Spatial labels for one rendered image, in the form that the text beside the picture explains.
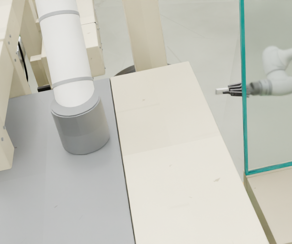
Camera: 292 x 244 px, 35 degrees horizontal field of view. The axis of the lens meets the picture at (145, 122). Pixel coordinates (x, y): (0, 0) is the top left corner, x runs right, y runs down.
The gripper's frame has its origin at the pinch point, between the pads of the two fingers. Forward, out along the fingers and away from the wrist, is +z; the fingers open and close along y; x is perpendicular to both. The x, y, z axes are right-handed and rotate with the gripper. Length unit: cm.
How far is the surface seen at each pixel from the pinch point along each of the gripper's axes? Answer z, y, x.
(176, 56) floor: -30, -256, 122
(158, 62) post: 42, 40, -43
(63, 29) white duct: 76, 77, -78
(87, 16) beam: 68, -6, -45
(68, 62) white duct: 76, 83, -71
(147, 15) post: 46, 40, -64
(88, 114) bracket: 71, 95, -61
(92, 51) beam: 68, 26, -43
